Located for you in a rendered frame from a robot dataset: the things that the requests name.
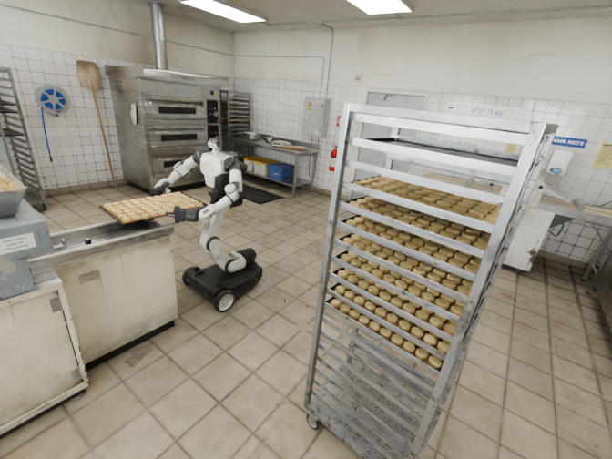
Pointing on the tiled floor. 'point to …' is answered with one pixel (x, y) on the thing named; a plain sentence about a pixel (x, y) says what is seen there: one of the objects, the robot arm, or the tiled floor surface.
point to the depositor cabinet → (37, 354)
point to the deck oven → (163, 122)
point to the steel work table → (284, 153)
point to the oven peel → (89, 78)
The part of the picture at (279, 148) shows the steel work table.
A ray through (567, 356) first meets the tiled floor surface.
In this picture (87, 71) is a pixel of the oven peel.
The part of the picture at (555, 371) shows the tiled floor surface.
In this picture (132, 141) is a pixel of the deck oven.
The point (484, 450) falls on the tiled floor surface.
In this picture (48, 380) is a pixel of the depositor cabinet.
